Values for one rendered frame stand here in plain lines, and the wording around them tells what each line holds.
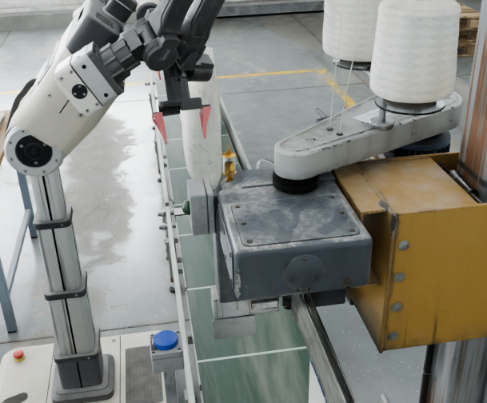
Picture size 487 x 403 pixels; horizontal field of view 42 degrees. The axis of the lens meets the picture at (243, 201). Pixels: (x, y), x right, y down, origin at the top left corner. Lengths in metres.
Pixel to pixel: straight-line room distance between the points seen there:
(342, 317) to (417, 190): 1.86
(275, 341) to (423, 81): 1.43
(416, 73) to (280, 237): 0.34
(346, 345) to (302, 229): 1.85
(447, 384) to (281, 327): 0.95
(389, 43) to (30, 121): 1.03
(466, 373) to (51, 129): 1.18
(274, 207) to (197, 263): 1.60
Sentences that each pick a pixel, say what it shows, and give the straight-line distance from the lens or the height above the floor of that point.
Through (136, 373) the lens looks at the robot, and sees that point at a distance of 2.43.
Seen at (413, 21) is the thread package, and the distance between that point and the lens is 1.07.
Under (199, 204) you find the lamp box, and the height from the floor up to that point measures 1.31.
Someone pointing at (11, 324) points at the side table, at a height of 0.05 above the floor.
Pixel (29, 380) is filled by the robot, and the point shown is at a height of 0.26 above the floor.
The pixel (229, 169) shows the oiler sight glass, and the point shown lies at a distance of 1.25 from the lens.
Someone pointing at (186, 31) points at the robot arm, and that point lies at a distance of 1.54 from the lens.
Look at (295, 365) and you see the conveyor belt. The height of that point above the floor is 0.38.
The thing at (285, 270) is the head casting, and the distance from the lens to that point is 1.07.
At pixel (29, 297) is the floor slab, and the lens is 3.37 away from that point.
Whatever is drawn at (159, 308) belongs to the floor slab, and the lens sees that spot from 3.13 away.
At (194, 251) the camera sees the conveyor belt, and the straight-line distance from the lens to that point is 2.82.
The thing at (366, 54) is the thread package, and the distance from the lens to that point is 1.31.
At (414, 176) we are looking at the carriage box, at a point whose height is 1.33.
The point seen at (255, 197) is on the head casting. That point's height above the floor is 1.34.
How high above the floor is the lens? 1.90
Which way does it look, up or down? 28 degrees down
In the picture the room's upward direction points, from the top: 2 degrees counter-clockwise
